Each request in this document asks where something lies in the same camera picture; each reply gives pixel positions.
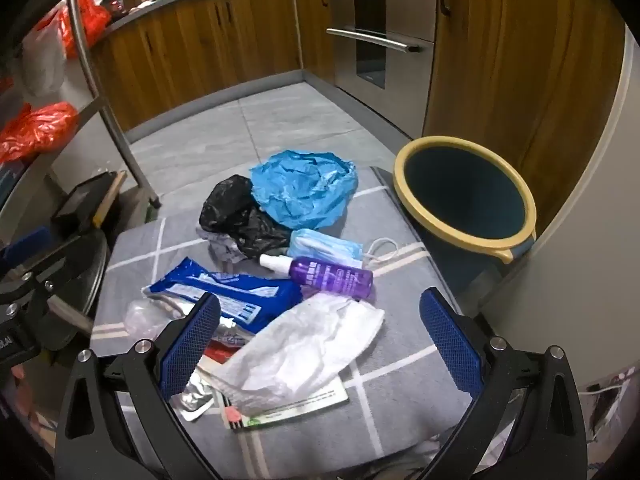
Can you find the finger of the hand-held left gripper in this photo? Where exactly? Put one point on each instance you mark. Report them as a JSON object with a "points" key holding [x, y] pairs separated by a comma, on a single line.
{"points": [[25, 249]]}

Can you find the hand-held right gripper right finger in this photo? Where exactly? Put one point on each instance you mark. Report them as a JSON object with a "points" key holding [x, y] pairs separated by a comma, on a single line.
{"points": [[452, 345]]}

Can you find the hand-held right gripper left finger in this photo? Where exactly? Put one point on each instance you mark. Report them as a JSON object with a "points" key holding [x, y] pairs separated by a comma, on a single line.
{"points": [[190, 345]]}

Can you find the silver blister pack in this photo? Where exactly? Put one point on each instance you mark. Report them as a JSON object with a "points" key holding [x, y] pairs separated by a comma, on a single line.
{"points": [[192, 400]]}

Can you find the blue wet wipe packet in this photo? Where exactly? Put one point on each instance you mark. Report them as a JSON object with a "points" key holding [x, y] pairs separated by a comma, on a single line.
{"points": [[240, 292]]}

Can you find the white paper tissue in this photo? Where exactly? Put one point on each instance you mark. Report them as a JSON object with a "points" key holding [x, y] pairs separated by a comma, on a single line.
{"points": [[300, 350]]}

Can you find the white medicine box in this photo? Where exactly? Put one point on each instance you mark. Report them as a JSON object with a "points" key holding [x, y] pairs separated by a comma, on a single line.
{"points": [[300, 406]]}

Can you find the black plastic bag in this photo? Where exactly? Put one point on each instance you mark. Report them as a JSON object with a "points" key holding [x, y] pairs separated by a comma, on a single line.
{"points": [[235, 210]]}

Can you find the blue bucket with yellow rim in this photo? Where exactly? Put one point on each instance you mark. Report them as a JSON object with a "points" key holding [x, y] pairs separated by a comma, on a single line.
{"points": [[465, 195]]}

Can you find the red foil packet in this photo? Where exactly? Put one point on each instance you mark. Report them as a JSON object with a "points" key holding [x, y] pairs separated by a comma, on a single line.
{"points": [[225, 350]]}

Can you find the clear plastic bag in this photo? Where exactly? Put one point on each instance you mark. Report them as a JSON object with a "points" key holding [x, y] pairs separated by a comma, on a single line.
{"points": [[145, 317]]}

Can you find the black box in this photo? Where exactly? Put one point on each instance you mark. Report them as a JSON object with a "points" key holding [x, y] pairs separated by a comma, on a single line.
{"points": [[82, 200]]}

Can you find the grey checked mat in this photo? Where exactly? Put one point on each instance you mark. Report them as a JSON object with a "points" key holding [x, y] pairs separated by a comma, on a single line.
{"points": [[390, 395]]}

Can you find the wooden board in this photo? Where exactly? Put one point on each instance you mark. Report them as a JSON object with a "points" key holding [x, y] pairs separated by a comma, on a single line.
{"points": [[112, 195]]}

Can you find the purple spray bottle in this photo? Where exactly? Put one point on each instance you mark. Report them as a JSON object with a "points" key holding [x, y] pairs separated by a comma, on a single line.
{"points": [[340, 277]]}

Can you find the blue face mask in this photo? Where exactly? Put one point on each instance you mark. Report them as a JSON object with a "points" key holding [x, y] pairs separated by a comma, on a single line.
{"points": [[325, 247]]}

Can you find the metal rack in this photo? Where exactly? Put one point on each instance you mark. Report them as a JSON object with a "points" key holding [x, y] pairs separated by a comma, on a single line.
{"points": [[100, 90]]}

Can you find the blue plastic bag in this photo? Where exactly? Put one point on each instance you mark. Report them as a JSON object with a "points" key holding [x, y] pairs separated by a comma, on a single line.
{"points": [[300, 185]]}

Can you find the white plastic bag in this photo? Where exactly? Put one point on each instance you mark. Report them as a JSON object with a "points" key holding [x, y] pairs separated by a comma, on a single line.
{"points": [[42, 55]]}

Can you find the wooden base cabinet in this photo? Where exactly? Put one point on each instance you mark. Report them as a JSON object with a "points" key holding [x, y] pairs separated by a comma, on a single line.
{"points": [[210, 45]]}

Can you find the tall wooden cabinet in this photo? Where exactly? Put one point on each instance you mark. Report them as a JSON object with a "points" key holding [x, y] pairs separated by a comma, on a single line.
{"points": [[525, 75]]}

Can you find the steel built-in oven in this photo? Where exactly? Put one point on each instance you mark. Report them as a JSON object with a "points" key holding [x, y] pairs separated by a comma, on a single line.
{"points": [[385, 10]]}

